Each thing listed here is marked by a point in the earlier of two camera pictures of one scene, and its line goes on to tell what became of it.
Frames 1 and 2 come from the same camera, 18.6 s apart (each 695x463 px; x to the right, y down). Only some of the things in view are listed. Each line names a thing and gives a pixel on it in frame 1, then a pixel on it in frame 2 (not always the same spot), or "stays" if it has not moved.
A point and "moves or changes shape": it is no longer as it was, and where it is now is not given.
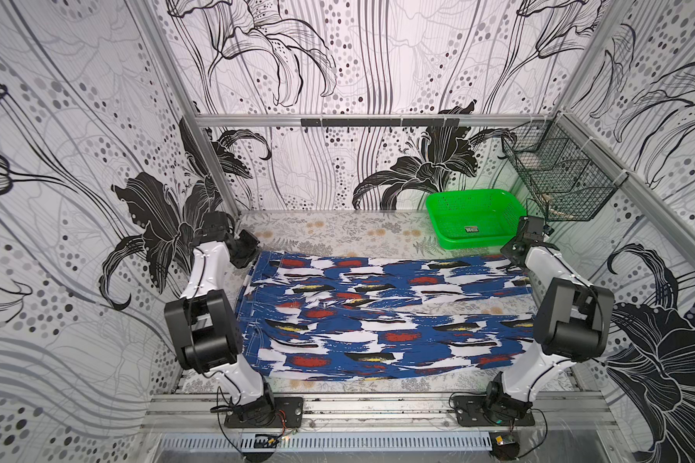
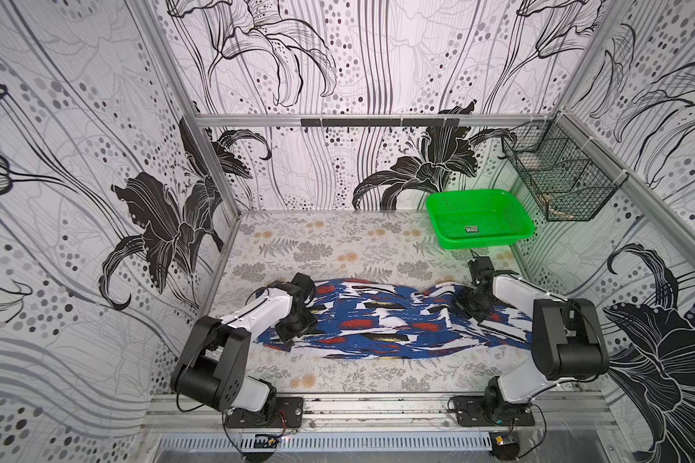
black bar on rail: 381,122 stays
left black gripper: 253,249 to 310,325
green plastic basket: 475,218 stays
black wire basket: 559,169 stays
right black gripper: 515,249 to 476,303
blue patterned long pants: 353,316 moves or changes shape
